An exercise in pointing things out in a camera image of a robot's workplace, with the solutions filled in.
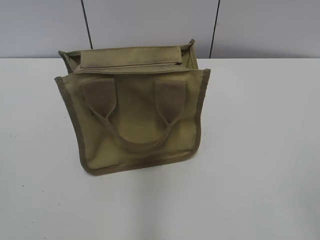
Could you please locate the yellow canvas tote bag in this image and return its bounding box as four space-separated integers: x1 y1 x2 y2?
55 40 211 176

